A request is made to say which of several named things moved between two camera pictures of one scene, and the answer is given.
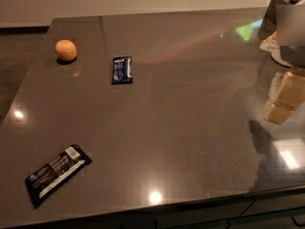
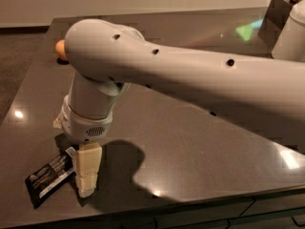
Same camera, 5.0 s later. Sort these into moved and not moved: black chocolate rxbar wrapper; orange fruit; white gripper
Moved: white gripper
Not moved: orange fruit; black chocolate rxbar wrapper
